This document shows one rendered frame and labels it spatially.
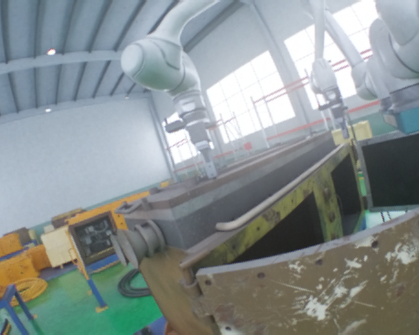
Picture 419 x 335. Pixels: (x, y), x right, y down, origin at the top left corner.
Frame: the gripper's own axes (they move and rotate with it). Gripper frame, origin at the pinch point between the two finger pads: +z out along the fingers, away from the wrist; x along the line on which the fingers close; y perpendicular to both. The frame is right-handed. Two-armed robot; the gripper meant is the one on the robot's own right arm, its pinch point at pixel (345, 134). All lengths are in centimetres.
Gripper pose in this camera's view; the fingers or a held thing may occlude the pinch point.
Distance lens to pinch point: 111.3
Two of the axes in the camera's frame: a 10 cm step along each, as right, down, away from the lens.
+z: 3.2, 9.5, 0.2
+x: 6.4, -2.3, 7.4
